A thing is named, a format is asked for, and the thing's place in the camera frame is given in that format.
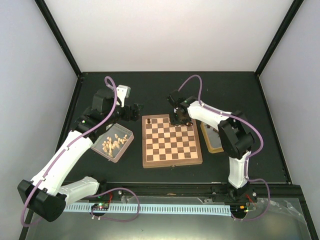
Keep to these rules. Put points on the black frame post right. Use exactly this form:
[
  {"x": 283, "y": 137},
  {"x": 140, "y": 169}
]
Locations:
[{"x": 283, "y": 27}]

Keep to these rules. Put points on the light wooden chess pieces pile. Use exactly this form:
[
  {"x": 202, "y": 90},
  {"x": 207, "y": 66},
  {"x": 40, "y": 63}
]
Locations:
[{"x": 112, "y": 146}]

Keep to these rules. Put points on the light blue cable duct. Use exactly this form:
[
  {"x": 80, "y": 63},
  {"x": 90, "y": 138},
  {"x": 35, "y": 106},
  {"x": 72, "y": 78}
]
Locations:
[{"x": 133, "y": 208}]

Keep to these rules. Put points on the gold metal tin tray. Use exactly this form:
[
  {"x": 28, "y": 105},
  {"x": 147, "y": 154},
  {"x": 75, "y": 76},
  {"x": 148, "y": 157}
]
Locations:
[{"x": 212, "y": 138}]

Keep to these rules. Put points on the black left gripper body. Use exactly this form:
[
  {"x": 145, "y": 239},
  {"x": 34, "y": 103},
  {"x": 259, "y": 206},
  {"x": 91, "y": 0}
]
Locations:
[{"x": 127, "y": 116}]

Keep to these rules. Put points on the black frame post left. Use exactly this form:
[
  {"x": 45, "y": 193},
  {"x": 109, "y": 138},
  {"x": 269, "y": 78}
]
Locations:
[{"x": 46, "y": 13}]

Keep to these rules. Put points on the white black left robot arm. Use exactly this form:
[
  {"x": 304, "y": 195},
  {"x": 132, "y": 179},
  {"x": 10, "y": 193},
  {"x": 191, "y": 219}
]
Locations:
[{"x": 45, "y": 193}]

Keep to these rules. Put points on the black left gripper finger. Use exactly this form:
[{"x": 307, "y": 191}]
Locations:
[
  {"x": 135, "y": 115},
  {"x": 138, "y": 107}
]

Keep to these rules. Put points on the black mounting rail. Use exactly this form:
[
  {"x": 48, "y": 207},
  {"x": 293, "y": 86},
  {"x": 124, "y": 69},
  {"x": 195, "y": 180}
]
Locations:
[{"x": 218, "y": 192}]

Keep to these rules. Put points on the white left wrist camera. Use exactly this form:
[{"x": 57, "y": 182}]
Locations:
[{"x": 123, "y": 93}]

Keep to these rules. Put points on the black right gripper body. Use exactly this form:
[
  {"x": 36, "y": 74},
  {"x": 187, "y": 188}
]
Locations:
[{"x": 178, "y": 120}]

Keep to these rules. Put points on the pink metal tin tray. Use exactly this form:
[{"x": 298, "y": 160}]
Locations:
[{"x": 110, "y": 131}]

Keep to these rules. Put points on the right circuit board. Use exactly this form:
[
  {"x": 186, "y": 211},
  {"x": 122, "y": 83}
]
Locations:
[{"x": 242, "y": 209}]

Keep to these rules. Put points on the circuit board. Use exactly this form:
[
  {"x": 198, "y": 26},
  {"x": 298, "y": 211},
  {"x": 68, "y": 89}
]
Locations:
[
  {"x": 100, "y": 206},
  {"x": 242, "y": 209}
]

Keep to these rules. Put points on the left circuit board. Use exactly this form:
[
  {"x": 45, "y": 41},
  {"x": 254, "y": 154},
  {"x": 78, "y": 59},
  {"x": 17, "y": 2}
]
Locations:
[{"x": 100, "y": 206}]

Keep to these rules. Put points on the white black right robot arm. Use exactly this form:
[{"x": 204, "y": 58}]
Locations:
[{"x": 235, "y": 137}]

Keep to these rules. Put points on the wooden chess board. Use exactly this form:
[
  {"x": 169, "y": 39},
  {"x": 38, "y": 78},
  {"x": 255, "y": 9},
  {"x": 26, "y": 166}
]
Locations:
[{"x": 166, "y": 145}]

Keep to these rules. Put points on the black frame post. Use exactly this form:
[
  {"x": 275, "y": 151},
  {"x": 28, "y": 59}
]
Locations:
[
  {"x": 283, "y": 27},
  {"x": 46, "y": 13}
]

